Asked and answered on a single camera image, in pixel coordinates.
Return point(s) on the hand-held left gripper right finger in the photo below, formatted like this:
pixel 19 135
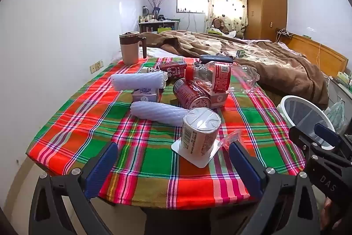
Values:
pixel 247 169

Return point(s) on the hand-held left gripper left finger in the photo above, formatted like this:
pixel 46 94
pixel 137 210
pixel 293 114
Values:
pixel 101 166

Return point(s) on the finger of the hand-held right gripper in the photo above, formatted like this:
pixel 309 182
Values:
pixel 327 134
pixel 301 138

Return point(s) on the white waste bin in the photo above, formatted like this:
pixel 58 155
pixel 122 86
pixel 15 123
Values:
pixel 299 113

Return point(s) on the clear plastic wrapper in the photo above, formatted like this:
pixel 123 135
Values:
pixel 231 138

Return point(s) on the white cup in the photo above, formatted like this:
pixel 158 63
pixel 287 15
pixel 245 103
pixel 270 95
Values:
pixel 198 133

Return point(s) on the pink white carton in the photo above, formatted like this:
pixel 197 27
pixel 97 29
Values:
pixel 220 98

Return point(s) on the white foam net sleeve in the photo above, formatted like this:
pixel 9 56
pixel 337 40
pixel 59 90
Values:
pixel 156 113
pixel 137 80

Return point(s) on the white purple-print carton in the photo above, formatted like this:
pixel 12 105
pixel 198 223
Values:
pixel 145 96

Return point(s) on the red drink can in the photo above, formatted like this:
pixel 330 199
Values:
pixel 189 94

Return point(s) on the clear bottle with red label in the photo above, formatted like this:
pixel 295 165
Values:
pixel 217 75

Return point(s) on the printed paper bag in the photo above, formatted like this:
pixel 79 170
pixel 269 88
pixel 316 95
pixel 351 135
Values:
pixel 150 70

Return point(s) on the red milk carton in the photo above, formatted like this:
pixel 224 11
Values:
pixel 170 69

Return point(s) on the person's right hand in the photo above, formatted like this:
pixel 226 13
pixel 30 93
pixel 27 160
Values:
pixel 328 207

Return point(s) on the white green plastic bag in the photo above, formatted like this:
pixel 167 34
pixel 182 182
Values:
pixel 335 113

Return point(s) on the grey nightstand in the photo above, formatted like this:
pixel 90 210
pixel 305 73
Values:
pixel 341 91

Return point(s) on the plaid tablecloth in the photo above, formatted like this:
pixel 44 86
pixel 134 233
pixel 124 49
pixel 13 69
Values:
pixel 82 119

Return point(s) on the pile of medicine boxes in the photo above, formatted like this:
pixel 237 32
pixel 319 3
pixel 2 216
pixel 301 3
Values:
pixel 343 76

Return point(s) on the brown bed blanket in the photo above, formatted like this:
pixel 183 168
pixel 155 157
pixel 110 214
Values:
pixel 275 67

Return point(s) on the wooden bed headboard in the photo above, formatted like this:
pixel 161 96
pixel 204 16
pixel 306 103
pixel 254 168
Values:
pixel 316 53

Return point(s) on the small green box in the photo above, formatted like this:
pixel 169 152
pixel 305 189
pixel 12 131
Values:
pixel 241 53

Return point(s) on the dark blue glasses case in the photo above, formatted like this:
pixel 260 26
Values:
pixel 216 59

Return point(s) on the beige brown travel mug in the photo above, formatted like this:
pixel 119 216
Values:
pixel 129 47

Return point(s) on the white floral bed sheet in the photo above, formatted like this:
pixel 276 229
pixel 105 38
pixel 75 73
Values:
pixel 159 52

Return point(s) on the wooden wardrobe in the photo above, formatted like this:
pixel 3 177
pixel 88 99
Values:
pixel 264 3

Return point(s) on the brown teddy bear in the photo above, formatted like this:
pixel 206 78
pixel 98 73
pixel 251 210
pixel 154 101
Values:
pixel 218 23

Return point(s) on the cluttered shelf desk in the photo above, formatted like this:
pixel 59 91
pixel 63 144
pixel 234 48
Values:
pixel 165 24

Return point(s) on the vase with dry branches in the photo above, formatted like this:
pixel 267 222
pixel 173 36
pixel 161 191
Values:
pixel 156 10

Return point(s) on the window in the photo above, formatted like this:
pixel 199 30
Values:
pixel 191 2

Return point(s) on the yellowed wall socket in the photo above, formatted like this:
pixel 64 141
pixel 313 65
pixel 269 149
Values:
pixel 96 66

